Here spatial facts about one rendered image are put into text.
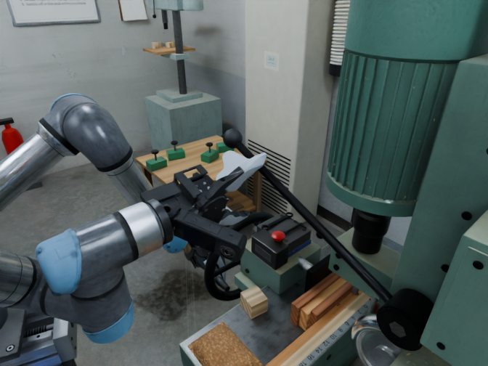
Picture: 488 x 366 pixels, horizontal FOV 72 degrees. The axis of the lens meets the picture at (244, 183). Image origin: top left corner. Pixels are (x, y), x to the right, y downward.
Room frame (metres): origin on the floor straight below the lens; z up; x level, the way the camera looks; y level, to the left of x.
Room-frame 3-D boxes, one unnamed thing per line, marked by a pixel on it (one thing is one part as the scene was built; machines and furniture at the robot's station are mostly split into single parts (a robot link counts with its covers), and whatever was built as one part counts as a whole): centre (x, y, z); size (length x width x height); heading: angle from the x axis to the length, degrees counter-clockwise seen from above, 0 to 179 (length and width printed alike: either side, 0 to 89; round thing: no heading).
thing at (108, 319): (0.36, 0.23, 1.07); 0.11 x 0.08 x 0.11; 74
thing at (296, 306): (0.50, -0.16, 0.93); 0.17 x 0.02 x 0.05; 130
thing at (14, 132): (2.56, 1.88, 0.30); 0.19 x 0.18 x 0.60; 38
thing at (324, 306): (0.49, -0.21, 0.93); 0.20 x 0.02 x 0.06; 130
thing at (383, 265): (0.47, -0.24, 1.03); 0.14 x 0.07 x 0.09; 40
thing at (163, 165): (1.98, 0.28, 0.32); 0.66 x 0.57 x 0.64; 129
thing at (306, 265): (0.55, -0.15, 0.95); 0.09 x 0.07 x 0.09; 130
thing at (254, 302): (0.49, -0.02, 0.92); 0.04 x 0.04 x 0.04; 31
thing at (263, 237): (0.62, -0.08, 0.99); 0.13 x 0.11 x 0.06; 130
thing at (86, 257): (0.35, 0.21, 1.17); 0.11 x 0.08 x 0.09; 130
